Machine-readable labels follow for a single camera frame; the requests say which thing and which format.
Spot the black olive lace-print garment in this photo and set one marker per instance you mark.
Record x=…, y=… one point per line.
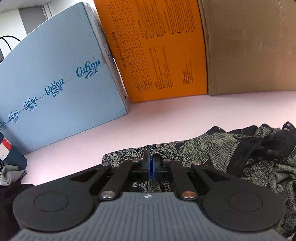
x=208, y=148

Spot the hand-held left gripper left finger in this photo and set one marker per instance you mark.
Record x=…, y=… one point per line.
x=146, y=165

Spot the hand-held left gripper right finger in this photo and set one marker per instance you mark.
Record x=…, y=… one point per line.
x=152, y=169

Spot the dark blue labelled container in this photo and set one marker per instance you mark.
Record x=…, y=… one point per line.
x=16, y=157

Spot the grey cloth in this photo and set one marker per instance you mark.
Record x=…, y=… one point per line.
x=11, y=176

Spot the brown cardboard box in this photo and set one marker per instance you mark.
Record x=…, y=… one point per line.
x=249, y=46

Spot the black cloth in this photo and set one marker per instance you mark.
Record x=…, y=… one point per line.
x=9, y=201

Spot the orange printed box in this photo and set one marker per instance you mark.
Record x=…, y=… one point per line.
x=161, y=46

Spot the light blue cardboard box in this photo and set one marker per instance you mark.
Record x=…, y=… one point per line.
x=57, y=58

